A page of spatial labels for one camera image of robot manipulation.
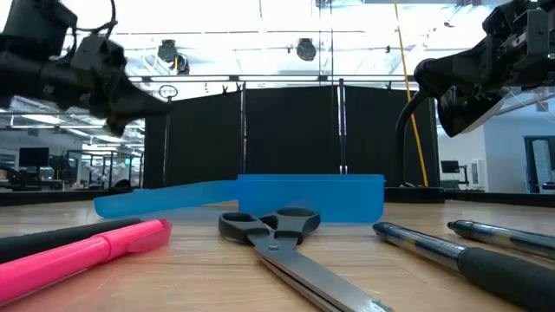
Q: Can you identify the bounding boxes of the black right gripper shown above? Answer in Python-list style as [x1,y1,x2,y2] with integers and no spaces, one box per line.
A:
[414,36,521,139]

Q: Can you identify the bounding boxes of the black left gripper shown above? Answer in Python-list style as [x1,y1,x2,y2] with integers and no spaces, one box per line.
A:
[54,64,173,138]

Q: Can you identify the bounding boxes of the pink highlighter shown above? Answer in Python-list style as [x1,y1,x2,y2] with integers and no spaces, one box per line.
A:
[0,218,173,306]

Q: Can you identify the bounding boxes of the blue translucent plastic supply box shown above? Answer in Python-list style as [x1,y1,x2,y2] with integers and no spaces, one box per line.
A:
[93,173,387,224]

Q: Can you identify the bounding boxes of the black round hanging fixture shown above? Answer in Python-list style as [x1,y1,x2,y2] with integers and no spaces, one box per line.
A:
[296,37,318,62]
[156,38,180,64]

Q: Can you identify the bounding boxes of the black gooseneck stand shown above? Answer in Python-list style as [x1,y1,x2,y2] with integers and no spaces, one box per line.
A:
[383,88,447,205]

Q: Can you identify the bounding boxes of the blue pen with black grip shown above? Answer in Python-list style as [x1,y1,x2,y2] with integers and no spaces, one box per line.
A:
[371,221,555,312]
[446,218,555,262]

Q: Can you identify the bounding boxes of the black partition curtain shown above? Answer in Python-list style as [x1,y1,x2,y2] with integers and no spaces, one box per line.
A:
[142,84,440,191]

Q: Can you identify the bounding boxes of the thin black wire ring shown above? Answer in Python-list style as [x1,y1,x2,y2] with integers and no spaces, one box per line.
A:
[158,84,180,101]

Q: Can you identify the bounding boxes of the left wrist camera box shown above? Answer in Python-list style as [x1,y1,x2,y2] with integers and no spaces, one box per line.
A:
[70,34,127,77]

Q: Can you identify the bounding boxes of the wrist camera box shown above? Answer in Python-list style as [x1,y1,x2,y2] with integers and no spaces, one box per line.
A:
[481,0,524,40]
[70,34,127,77]

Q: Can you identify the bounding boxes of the yellow cable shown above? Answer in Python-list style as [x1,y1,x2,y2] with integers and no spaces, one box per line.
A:
[392,0,430,188]

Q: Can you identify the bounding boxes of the teal door frame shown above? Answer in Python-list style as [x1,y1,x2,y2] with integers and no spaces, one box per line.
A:
[523,135,555,195]

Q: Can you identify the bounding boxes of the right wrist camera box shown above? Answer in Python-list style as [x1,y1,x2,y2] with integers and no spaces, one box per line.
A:
[481,0,524,40]

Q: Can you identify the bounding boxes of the black left wrist cable loop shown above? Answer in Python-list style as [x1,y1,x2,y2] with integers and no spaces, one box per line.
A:
[64,0,119,49]

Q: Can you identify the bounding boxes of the black-handled scissors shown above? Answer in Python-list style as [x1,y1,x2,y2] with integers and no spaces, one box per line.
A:
[217,206,395,312]

